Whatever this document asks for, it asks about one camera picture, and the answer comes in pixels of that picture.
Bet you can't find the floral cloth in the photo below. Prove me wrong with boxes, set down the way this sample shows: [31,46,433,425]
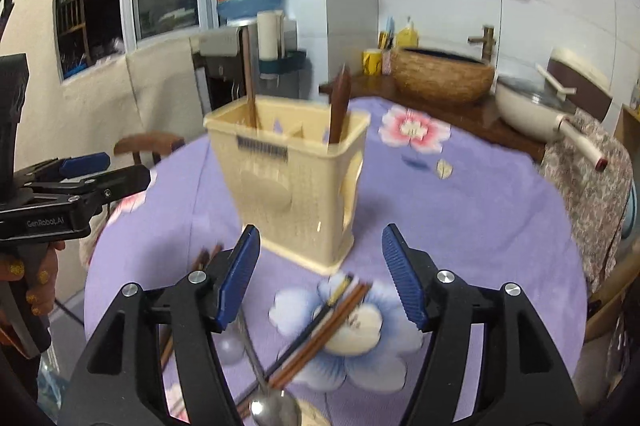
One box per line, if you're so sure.
[540,108,633,294]

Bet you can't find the metal spoon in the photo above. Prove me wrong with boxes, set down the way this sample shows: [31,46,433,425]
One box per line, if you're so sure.
[239,306,302,426]
[220,331,247,364]

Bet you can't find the purple floral tablecloth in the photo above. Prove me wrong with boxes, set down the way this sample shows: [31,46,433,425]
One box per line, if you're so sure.
[82,96,588,426]

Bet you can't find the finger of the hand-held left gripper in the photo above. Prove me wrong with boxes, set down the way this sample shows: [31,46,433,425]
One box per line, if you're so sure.
[20,165,152,214]
[15,152,112,187]

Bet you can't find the brown wooden chopstick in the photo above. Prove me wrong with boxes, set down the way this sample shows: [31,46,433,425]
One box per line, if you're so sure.
[267,282,375,382]
[235,288,368,419]
[241,27,262,130]
[165,244,224,372]
[159,244,211,372]

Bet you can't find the water dispenser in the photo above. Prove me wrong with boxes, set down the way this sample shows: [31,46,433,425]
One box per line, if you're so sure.
[192,23,261,117]

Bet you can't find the beige cloth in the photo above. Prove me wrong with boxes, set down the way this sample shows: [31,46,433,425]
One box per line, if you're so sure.
[15,38,208,187]

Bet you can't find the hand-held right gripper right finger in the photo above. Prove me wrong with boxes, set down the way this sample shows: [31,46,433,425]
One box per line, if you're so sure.
[381,223,583,426]

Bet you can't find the wooden cabinet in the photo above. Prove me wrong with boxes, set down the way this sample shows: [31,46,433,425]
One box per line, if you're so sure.
[615,103,640,157]

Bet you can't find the blue wall holder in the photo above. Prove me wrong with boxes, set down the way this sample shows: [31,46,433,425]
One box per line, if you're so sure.
[257,48,307,77]

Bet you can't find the beige plastic utensil holder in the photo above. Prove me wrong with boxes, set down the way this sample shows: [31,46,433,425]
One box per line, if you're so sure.
[203,95,372,277]

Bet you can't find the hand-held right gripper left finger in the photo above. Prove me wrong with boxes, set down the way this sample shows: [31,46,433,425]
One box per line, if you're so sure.
[59,225,262,426]

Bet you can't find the person's left hand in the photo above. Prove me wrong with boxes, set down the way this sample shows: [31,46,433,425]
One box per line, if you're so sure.
[0,240,67,318]

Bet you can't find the wooden chair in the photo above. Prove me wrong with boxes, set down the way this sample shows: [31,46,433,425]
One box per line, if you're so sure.
[114,132,186,169]

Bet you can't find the black chopstick yellow pattern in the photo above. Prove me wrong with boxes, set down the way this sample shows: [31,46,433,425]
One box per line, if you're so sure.
[262,273,357,384]

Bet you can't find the yellow soap bottle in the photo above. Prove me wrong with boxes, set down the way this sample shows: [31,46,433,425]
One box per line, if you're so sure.
[395,17,419,49]

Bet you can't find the dark wooden spoon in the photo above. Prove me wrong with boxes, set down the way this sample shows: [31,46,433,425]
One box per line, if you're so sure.
[327,65,353,144]

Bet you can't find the rice cooker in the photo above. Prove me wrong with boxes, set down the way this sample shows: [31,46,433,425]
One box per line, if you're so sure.
[535,47,613,122]

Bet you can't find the brass faucet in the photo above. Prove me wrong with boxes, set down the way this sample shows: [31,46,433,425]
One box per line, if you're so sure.
[467,25,496,62]

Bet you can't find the woven basin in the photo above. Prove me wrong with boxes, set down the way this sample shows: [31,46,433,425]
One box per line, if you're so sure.
[390,47,496,107]

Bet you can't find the paper roll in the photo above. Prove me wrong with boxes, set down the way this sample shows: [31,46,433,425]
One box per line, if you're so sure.
[256,10,285,61]

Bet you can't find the yellow cup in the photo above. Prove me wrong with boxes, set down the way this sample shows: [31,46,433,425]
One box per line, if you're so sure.
[362,48,383,76]

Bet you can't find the white pan with lid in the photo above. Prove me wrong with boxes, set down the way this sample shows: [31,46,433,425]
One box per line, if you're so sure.
[495,76,608,169]

